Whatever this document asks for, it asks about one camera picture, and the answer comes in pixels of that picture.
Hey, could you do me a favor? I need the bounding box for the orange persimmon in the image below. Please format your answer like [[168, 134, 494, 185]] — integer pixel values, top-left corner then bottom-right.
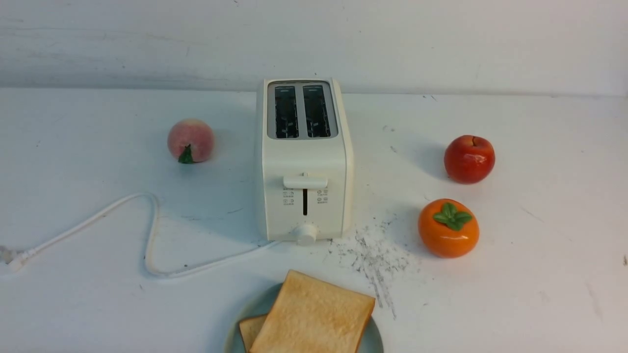
[[418, 199, 480, 258]]

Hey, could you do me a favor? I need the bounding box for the white two-slot toaster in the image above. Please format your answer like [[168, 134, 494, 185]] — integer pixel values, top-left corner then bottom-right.
[[254, 78, 355, 245]]

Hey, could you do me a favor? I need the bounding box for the red apple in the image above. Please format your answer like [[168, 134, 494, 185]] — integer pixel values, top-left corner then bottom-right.
[[444, 135, 496, 184]]

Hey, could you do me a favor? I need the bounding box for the white power cord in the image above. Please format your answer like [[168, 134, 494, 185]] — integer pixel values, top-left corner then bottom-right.
[[0, 193, 283, 279]]

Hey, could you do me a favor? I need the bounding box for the toast slice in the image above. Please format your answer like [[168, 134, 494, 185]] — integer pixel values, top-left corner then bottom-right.
[[247, 270, 375, 353], [238, 314, 266, 353]]

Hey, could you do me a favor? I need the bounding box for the pink peach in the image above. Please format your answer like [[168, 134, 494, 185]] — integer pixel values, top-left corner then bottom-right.
[[167, 119, 216, 164]]

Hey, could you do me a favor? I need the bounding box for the light green plate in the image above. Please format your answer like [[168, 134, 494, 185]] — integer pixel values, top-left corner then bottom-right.
[[223, 283, 384, 353]]

